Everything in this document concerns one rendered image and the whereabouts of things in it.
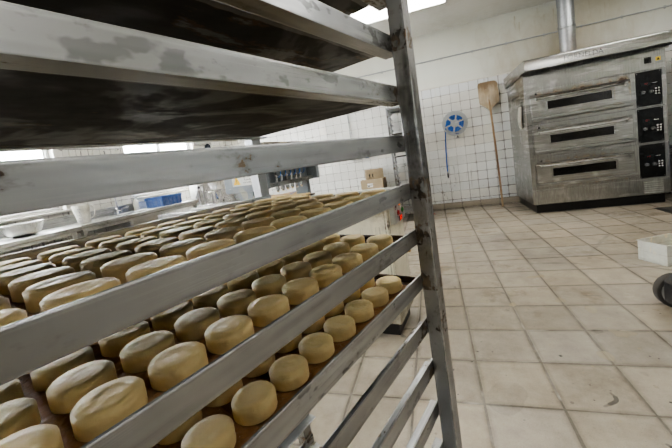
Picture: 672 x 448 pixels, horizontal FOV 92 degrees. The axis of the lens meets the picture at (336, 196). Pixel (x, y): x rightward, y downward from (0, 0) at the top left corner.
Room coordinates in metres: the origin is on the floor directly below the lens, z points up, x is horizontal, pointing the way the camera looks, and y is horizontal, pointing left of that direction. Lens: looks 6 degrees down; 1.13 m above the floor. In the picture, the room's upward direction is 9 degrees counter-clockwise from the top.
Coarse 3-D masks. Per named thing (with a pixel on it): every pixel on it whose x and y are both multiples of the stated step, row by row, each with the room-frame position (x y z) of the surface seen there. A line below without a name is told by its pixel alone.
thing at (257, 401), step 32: (384, 288) 0.58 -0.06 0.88; (320, 320) 0.50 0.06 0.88; (352, 320) 0.48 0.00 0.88; (288, 352) 0.45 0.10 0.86; (320, 352) 0.41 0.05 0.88; (256, 384) 0.36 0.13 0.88; (288, 384) 0.37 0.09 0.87; (192, 416) 0.33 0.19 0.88; (224, 416) 0.32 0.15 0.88; (256, 416) 0.32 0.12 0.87
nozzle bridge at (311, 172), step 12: (300, 168) 2.57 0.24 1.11; (312, 168) 2.62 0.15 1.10; (228, 180) 2.14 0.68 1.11; (240, 180) 2.09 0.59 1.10; (288, 180) 2.30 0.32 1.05; (300, 180) 2.45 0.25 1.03; (228, 192) 2.15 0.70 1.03; (240, 192) 2.10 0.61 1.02; (252, 192) 2.06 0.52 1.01; (300, 192) 2.70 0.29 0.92
